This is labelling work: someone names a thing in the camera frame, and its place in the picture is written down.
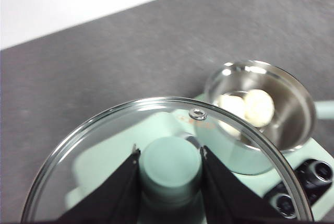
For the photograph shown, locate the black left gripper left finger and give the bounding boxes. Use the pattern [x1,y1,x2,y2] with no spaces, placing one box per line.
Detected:
[56,144,142,224]

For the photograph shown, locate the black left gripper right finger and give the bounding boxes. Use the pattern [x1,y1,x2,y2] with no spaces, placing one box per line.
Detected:
[199,145,285,224]

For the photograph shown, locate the glass pot lid green knob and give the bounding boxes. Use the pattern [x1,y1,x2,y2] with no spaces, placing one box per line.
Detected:
[20,96,315,224]

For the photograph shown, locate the smooth white steamed bun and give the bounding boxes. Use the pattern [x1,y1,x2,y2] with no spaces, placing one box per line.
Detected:
[217,93,247,138]

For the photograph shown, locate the ribbed white bun green dots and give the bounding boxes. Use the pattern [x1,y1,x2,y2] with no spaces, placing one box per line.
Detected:
[244,89,276,128]

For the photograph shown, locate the silver control knob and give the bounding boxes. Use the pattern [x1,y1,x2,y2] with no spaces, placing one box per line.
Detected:
[309,160,334,183]
[273,193,299,219]

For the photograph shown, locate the green breakfast maker base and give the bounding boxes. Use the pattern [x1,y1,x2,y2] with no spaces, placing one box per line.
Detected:
[64,92,334,224]

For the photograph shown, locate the chrome griddle lid handle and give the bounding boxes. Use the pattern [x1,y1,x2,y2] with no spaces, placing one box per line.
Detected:
[180,133,203,149]

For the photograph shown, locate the green pot with handle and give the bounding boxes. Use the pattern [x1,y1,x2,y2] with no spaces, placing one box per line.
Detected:
[194,60,334,176]

